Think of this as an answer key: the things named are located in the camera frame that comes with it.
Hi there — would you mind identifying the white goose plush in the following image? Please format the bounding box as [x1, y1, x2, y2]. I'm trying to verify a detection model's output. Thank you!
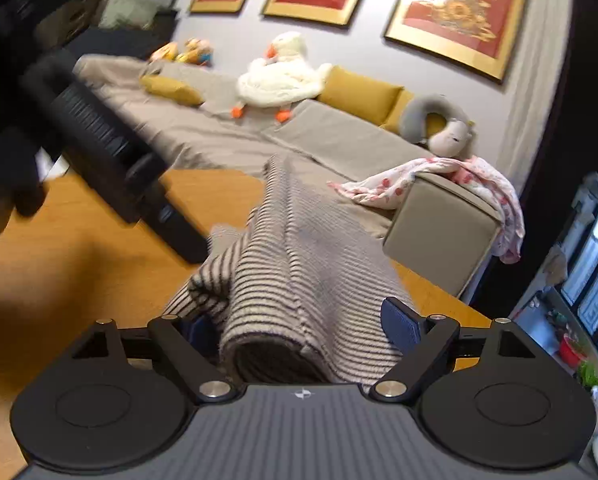
[231, 31, 333, 123]

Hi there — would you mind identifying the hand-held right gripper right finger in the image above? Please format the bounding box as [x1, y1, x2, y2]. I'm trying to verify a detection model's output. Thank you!
[368, 296, 536, 403]

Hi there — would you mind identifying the window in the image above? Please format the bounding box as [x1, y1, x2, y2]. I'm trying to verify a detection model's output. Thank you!
[562, 175, 598, 363]

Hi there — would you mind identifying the large red framed picture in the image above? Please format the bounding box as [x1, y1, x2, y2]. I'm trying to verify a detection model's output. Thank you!
[383, 0, 534, 84]

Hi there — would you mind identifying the green potted plant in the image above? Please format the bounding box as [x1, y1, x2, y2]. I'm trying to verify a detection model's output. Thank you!
[576, 360, 598, 392]

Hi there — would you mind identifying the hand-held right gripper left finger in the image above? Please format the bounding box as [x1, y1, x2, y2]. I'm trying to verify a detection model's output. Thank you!
[71, 314, 237, 405]

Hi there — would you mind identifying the large yellow cushion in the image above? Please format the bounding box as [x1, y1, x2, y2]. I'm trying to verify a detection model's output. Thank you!
[319, 66, 404, 126]

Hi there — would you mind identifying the beige covered sofa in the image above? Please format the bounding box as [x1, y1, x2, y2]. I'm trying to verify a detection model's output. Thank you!
[74, 55, 503, 301]

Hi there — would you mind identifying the person's left hand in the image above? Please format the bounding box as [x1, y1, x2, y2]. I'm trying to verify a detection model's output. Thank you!
[0, 126, 50, 249]

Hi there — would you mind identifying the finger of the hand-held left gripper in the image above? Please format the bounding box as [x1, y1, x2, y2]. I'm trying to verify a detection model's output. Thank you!
[135, 184, 211, 265]

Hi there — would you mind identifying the glass fish tank with stand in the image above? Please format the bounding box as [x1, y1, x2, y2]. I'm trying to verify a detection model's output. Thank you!
[66, 0, 186, 61]

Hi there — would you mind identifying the striped knit sweater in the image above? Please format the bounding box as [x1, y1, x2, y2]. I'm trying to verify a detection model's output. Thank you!
[164, 154, 422, 395]

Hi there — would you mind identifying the red basin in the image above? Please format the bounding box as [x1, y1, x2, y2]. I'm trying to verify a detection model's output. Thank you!
[559, 335, 588, 369]

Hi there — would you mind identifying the light curtain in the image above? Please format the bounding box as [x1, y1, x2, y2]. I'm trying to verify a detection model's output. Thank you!
[496, 0, 580, 191]

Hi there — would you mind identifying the grey bear neck pillow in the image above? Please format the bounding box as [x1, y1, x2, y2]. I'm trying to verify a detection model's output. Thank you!
[398, 94, 478, 159]

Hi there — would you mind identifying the pink floral blanket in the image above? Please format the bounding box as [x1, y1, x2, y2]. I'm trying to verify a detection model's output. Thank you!
[327, 156, 526, 265]

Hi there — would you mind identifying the small yellow pillow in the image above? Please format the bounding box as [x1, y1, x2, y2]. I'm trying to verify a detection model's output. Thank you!
[140, 74, 204, 107]

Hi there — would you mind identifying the colourful doll plush toy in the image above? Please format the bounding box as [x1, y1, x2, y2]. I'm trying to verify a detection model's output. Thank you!
[176, 37, 215, 67]

